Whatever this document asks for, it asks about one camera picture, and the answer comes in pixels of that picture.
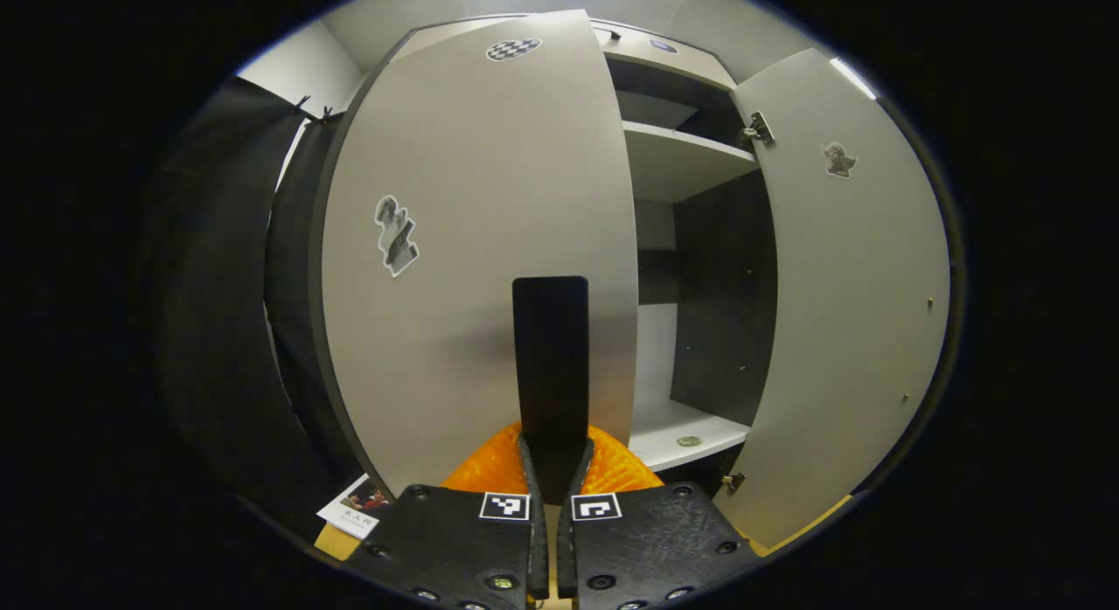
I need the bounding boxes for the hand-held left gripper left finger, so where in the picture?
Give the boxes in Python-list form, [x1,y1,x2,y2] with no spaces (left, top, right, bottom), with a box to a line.
[345,422,550,610]

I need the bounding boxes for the white cabinet shelf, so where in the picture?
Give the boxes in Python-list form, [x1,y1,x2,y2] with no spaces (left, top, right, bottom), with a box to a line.
[628,399,753,473]
[622,121,760,204]

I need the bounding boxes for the black door handle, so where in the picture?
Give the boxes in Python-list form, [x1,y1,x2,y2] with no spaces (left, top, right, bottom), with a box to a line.
[511,275,591,506]

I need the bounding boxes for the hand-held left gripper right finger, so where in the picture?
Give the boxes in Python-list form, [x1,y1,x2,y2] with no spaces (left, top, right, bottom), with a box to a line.
[557,425,763,610]

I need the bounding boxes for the black backdrop cloth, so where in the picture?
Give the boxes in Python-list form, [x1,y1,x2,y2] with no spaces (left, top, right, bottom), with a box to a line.
[153,75,377,541]

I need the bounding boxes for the small ceiling light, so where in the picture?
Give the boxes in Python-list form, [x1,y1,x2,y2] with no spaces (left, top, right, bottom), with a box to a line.
[829,58,879,101]

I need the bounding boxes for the grey double-door shoe cabinet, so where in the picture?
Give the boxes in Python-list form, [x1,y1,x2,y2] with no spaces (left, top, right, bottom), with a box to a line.
[308,14,779,506]

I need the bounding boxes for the grey cabinet drawer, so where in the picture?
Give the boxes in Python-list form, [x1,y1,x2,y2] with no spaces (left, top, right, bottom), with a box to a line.
[590,20,737,91]

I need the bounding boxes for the grey shoe cabinet door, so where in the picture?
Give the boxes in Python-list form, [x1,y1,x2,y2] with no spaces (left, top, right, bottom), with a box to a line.
[320,10,641,497]
[712,49,952,550]

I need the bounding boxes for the white printed booklet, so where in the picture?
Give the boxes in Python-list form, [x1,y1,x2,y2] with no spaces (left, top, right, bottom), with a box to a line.
[316,473,394,541]

